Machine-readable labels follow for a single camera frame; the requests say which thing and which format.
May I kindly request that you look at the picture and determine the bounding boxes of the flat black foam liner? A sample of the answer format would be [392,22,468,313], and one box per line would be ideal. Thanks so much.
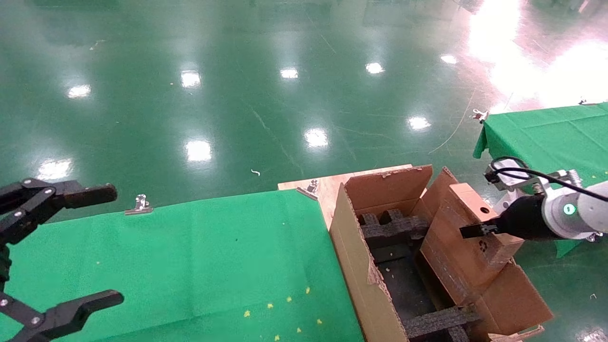
[375,247,449,321]

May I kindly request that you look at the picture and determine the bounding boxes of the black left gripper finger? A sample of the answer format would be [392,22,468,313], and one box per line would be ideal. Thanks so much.
[0,178,118,245]
[0,290,125,342]

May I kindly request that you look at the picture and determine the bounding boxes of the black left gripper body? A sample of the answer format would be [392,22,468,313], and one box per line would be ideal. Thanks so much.
[0,243,11,285]

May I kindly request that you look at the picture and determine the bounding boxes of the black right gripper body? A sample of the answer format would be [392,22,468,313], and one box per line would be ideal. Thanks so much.
[496,194,552,241]

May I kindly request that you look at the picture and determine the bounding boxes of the slim cardboard box with hole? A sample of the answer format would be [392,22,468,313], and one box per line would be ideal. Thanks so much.
[420,182,524,305]

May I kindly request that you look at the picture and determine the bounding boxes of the large open cardboard carton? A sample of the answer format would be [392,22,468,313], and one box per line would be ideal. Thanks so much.
[329,164,554,342]

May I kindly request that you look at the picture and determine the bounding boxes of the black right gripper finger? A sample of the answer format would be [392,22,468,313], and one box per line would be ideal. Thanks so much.
[459,218,501,239]

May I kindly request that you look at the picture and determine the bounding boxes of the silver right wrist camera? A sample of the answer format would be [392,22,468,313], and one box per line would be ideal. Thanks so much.
[484,159,584,209]

